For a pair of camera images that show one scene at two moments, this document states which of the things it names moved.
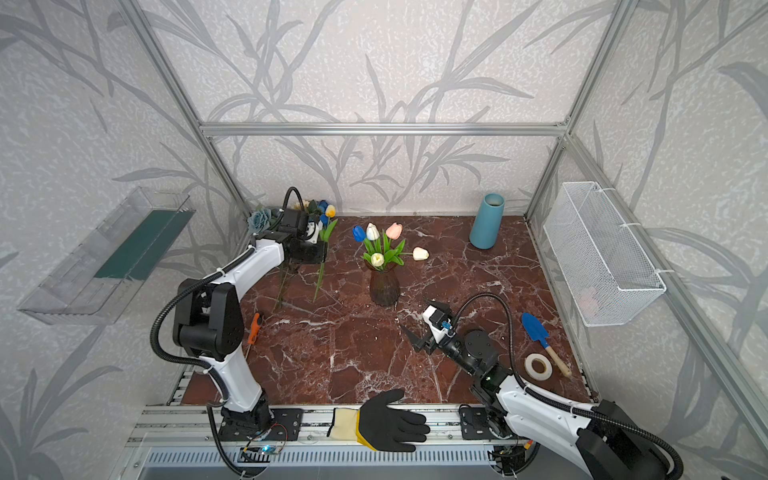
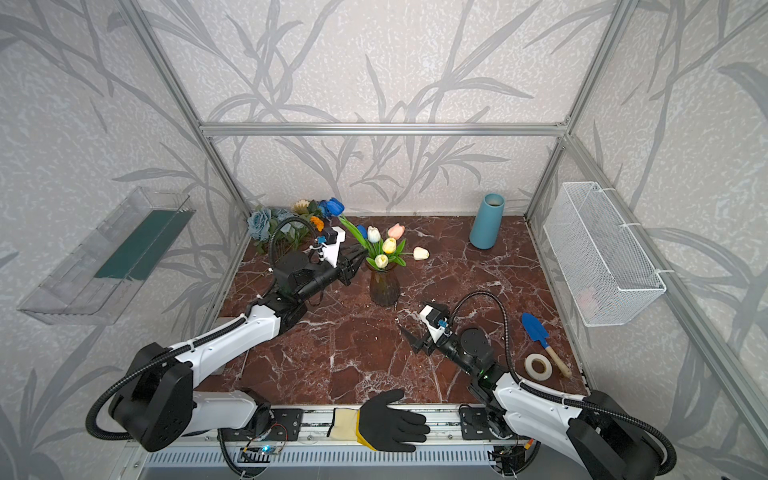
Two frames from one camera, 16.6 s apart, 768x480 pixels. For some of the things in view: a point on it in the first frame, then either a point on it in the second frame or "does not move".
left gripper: (306, 251) → (342, 268)
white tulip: (377, 259) does not move
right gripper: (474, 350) does not move
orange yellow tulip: (325, 233) → (389, 245)
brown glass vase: (384, 286) does not move
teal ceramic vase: (487, 222) does not move
